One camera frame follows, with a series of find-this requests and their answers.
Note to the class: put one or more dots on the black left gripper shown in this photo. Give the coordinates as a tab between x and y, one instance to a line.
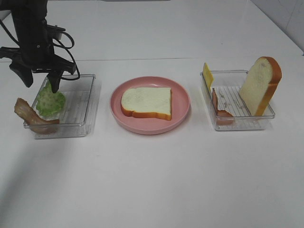
35	52

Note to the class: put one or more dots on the green lettuce leaf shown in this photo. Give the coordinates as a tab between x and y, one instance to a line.
49	103

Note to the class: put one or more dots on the bacon strip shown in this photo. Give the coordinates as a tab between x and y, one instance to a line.
27	113
222	116

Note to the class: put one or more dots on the bread slice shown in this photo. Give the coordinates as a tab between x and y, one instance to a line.
147	102
260	85

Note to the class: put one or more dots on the yellow cheese slice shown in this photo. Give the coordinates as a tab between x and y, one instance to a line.
208	76

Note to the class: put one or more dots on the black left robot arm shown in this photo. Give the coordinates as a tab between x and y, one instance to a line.
33	9

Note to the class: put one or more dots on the left clear plastic container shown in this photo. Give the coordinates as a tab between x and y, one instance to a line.
77	117

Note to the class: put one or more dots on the clear plastic container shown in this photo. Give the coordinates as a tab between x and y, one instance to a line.
226	85
77	117

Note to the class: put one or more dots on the pink round plate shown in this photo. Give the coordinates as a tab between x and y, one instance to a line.
149	126

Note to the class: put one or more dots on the right clear plastic container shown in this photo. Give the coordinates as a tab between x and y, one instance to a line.
226	85

